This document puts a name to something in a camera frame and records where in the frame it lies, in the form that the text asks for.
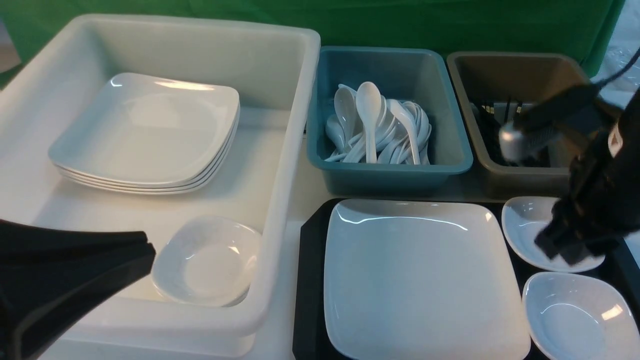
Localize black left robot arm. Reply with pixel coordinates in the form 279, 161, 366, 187
0, 219, 156, 360

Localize white spoon left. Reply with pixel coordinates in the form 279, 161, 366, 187
333, 84, 357, 140

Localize white bowl in tub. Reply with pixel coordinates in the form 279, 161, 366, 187
151, 215, 262, 307

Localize white spoon right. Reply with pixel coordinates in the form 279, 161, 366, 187
387, 99, 421, 166

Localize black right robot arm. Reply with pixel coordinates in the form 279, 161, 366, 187
498, 82, 640, 265

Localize black chopsticks in bin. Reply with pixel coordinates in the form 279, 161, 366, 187
470, 97, 551, 167

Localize green cloth backdrop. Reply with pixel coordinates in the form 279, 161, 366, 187
1, 0, 625, 75

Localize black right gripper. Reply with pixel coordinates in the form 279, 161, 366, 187
534, 92, 640, 265

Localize brown plastic bin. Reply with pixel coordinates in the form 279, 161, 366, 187
446, 51, 589, 199

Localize white spoon upright centre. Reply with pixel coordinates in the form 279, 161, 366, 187
355, 81, 383, 164

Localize teal plastic bin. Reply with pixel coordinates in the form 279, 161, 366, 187
306, 46, 474, 198

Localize white small bowl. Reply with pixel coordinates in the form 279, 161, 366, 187
522, 272, 640, 360
502, 196, 605, 273

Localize large white square plate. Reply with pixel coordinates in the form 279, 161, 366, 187
323, 199, 531, 360

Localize large white plastic tub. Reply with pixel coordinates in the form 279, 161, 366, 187
1, 14, 321, 360

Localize stack of white square plates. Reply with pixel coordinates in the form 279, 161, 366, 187
48, 72, 241, 194

